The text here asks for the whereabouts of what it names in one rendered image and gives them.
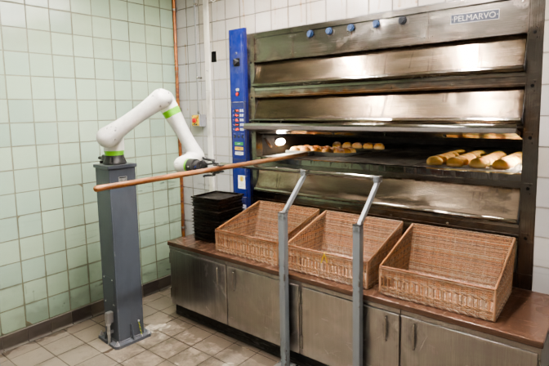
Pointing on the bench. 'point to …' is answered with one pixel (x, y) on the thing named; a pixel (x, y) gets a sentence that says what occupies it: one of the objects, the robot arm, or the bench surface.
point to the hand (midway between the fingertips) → (218, 168)
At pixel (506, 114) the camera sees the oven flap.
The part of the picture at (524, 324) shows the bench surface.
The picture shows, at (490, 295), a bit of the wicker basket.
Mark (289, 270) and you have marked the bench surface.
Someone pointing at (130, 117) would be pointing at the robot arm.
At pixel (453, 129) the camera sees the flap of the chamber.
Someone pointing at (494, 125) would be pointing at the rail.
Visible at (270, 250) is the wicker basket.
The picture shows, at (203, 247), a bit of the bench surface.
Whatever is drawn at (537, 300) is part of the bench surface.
